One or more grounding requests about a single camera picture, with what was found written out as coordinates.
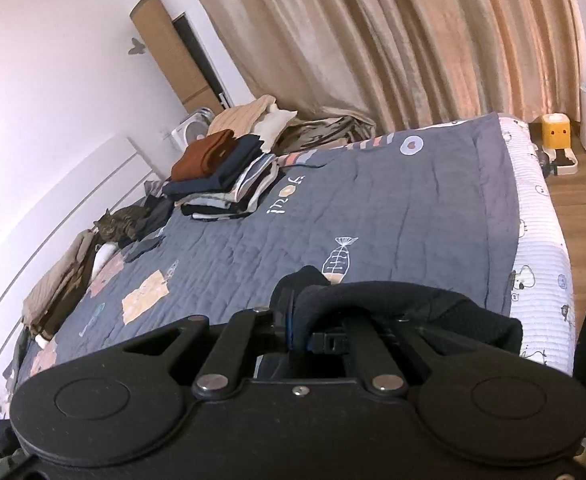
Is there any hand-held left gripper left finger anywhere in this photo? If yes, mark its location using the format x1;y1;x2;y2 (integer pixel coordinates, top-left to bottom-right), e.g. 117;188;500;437
120;305;301;398

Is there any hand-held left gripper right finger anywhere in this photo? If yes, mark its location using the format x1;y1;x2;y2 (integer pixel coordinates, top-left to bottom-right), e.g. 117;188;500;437
308;310;464;396

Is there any black sweatshirt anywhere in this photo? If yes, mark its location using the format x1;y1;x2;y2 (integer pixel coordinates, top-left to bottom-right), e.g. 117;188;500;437
270;265;524;361

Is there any stack of folded clothes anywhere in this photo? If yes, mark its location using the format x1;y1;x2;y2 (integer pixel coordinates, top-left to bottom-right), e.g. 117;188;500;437
163;129;281;222

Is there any grey printed quilt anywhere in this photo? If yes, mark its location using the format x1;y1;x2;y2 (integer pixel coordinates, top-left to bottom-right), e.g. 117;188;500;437
10;112;524;381

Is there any dark grey folded cloth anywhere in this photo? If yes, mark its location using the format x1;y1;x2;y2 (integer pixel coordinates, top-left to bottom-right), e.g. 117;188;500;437
123;195;174;263

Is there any white pillow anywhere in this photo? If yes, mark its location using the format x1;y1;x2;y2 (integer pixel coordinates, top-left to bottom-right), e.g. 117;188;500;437
93;242;120;281

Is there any tabby cat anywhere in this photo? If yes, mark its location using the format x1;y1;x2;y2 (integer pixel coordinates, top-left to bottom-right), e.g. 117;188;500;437
94;206;150;242

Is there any folded khaki bedding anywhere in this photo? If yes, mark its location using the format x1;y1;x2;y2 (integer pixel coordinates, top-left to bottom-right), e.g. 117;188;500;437
22;230;98;341

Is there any white box fan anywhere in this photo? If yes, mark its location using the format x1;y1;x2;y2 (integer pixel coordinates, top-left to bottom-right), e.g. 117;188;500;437
170;107;216;151

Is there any white headboard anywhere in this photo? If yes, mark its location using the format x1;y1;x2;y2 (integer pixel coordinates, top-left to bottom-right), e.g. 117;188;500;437
0;132;169;376

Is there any yellow pet feeder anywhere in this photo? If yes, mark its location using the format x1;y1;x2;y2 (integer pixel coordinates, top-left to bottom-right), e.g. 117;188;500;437
540;114;579;176

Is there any beige curtain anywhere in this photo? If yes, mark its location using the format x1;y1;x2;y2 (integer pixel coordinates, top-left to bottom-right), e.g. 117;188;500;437
175;0;586;133

